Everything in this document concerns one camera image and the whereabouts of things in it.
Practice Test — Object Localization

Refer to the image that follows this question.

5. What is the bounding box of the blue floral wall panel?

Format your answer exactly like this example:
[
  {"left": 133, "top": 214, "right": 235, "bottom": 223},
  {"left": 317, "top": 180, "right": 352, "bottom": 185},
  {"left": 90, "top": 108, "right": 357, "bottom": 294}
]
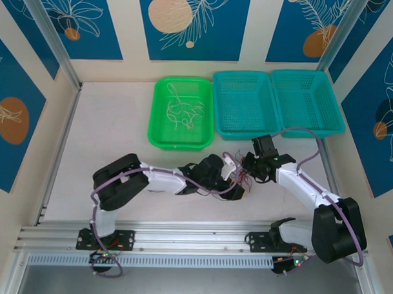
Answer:
[
  {"left": 338, "top": 26, "right": 393, "bottom": 199},
  {"left": 34, "top": 0, "right": 125, "bottom": 62},
  {"left": 327, "top": 0, "right": 393, "bottom": 86},
  {"left": 265, "top": 0, "right": 354, "bottom": 66},
  {"left": 0, "top": 32, "right": 49, "bottom": 195},
  {"left": 135, "top": 0, "right": 253, "bottom": 64},
  {"left": 0, "top": 0, "right": 63, "bottom": 81}
]

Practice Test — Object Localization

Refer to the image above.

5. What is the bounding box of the aluminium mounting rail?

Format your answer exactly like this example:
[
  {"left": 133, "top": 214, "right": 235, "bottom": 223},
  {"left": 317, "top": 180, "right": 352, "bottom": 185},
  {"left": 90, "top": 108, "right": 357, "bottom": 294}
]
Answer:
[{"left": 14, "top": 213, "right": 374, "bottom": 264}]

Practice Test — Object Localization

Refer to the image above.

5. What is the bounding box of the aluminium frame post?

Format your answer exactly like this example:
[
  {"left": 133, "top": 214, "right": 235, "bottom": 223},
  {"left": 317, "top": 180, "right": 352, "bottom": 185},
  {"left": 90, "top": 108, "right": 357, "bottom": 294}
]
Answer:
[
  {"left": 317, "top": 0, "right": 367, "bottom": 76},
  {"left": 14, "top": 0, "right": 86, "bottom": 92}
]

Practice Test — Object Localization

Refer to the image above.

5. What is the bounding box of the grey metal sheet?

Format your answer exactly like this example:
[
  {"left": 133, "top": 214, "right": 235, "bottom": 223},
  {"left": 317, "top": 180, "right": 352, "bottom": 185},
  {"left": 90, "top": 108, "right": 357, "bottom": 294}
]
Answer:
[{"left": 3, "top": 251, "right": 379, "bottom": 294}]

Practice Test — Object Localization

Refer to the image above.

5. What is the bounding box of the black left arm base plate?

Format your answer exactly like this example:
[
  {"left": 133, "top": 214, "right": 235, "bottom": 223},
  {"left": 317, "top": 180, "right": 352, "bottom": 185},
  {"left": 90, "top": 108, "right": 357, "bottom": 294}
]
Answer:
[{"left": 76, "top": 228, "right": 137, "bottom": 252}]

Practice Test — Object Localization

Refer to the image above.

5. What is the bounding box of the aluminium side rail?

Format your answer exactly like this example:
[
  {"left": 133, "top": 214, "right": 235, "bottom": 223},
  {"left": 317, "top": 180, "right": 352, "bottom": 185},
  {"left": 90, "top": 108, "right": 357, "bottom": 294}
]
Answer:
[
  {"left": 313, "top": 138, "right": 348, "bottom": 224},
  {"left": 34, "top": 81, "right": 84, "bottom": 228}
]

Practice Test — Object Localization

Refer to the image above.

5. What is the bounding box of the black controller board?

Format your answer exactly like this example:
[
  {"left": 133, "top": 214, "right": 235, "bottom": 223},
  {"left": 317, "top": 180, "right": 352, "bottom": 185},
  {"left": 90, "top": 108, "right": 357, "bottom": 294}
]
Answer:
[
  {"left": 271, "top": 255, "right": 307, "bottom": 277},
  {"left": 88, "top": 250, "right": 117, "bottom": 265}
]

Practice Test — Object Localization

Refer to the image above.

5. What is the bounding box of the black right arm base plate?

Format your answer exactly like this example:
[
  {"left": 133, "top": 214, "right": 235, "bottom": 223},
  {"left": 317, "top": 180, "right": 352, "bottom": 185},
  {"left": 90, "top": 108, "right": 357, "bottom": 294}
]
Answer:
[{"left": 246, "top": 231, "right": 310, "bottom": 255}]

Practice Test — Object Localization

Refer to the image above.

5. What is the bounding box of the teal plastic basket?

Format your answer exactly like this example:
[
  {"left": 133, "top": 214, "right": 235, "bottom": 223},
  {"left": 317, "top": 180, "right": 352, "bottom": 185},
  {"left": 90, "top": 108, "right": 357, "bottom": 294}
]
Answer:
[
  {"left": 210, "top": 69, "right": 283, "bottom": 144},
  {"left": 268, "top": 68, "right": 349, "bottom": 141}
]

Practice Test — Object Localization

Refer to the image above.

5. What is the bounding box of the grey slotted cable duct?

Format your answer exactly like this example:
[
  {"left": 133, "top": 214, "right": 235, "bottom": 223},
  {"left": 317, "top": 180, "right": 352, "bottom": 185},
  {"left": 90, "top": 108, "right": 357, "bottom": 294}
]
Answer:
[{"left": 26, "top": 246, "right": 275, "bottom": 274}]

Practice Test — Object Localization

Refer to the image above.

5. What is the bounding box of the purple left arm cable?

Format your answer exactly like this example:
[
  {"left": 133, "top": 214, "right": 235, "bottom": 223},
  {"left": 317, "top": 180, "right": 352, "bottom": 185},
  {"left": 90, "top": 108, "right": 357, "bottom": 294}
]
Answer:
[{"left": 86, "top": 146, "right": 241, "bottom": 282}]

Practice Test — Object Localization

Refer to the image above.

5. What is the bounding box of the thin white cable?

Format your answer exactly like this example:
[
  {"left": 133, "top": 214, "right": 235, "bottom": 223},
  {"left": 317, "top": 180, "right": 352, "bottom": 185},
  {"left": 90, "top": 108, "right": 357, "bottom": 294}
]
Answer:
[
  {"left": 164, "top": 83, "right": 186, "bottom": 132},
  {"left": 180, "top": 100, "right": 206, "bottom": 131}
]

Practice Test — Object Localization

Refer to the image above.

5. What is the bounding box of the thin red cable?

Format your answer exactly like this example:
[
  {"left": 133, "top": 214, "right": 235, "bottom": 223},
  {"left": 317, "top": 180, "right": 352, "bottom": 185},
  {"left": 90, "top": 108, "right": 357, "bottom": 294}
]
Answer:
[{"left": 232, "top": 169, "right": 257, "bottom": 193}]

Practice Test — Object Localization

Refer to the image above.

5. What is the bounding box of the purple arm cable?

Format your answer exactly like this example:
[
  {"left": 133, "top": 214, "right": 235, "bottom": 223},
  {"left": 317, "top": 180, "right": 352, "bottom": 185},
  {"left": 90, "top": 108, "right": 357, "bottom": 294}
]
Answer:
[
  {"left": 266, "top": 125, "right": 370, "bottom": 279},
  {"left": 86, "top": 146, "right": 241, "bottom": 282}
]

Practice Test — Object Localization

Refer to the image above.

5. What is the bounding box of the green plastic basket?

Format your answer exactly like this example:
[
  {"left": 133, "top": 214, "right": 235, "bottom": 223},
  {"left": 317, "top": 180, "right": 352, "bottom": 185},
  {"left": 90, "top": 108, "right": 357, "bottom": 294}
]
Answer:
[{"left": 146, "top": 74, "right": 216, "bottom": 153}]

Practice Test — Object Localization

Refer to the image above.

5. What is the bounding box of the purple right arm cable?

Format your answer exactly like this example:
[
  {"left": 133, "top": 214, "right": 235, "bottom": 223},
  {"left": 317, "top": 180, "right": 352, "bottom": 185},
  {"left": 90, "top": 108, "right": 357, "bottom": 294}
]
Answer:
[{"left": 266, "top": 125, "right": 370, "bottom": 279}]

